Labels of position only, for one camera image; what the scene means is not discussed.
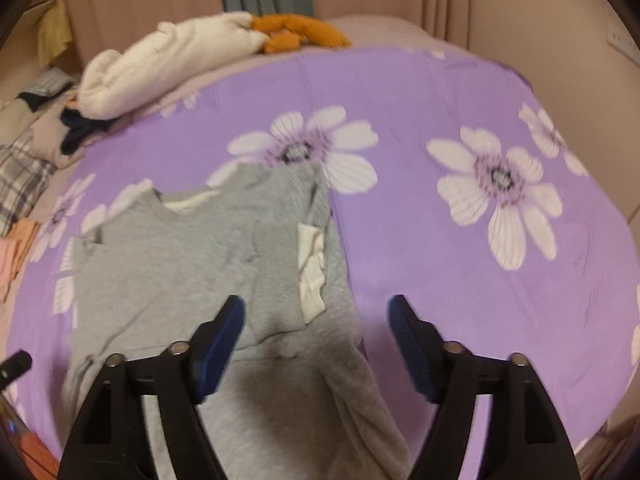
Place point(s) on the grey New York sweatshirt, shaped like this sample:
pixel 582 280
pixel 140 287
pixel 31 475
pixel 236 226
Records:
pixel 298 399

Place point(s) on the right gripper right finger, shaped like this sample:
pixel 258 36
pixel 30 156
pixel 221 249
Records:
pixel 525 437

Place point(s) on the plaid grey pillow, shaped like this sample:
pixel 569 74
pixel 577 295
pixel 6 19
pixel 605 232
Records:
pixel 23 179

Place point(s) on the folded orange garment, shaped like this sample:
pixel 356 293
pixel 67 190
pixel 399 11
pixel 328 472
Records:
pixel 23 233

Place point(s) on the taupe pillow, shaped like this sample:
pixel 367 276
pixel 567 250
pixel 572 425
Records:
pixel 48 132

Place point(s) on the dark navy garment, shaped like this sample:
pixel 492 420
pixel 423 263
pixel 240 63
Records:
pixel 79 128

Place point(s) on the folded pink garment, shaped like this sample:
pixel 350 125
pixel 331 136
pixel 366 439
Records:
pixel 7 254

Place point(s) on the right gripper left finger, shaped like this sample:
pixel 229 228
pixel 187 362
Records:
pixel 108 439

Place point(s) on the striped grey pillow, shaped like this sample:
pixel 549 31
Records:
pixel 47 87

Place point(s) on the white wall power strip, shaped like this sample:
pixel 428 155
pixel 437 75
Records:
pixel 620 39

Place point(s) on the purple floral bed sheet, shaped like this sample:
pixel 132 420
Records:
pixel 446 188

